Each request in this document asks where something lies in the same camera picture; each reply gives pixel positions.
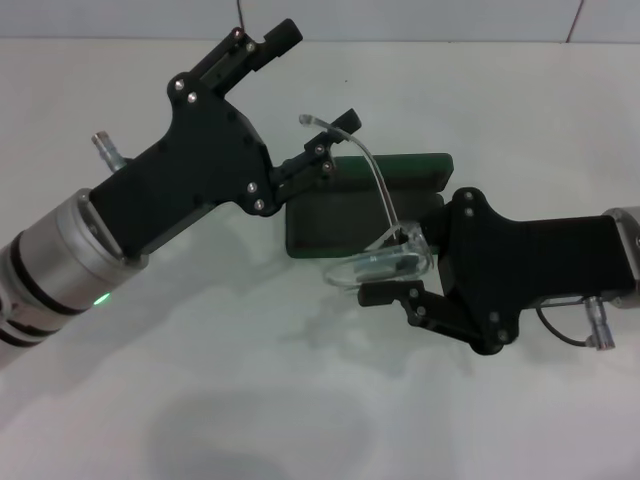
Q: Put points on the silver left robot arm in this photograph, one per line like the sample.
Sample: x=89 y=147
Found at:
x=55 y=260

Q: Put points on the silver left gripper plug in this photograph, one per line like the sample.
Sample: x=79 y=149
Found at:
x=107 y=150

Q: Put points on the green glasses case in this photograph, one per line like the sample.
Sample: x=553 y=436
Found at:
x=330 y=225

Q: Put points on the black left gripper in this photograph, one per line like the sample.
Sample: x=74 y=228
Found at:
x=190 y=165

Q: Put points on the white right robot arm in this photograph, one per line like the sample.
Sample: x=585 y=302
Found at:
x=627 y=250

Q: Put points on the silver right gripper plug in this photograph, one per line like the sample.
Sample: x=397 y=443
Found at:
x=600 y=327

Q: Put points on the clear white glasses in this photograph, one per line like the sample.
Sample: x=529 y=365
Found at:
x=415 y=240

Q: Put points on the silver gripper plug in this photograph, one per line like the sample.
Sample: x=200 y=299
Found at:
x=600 y=327
x=107 y=150

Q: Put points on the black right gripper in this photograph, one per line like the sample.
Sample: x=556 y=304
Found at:
x=525 y=260

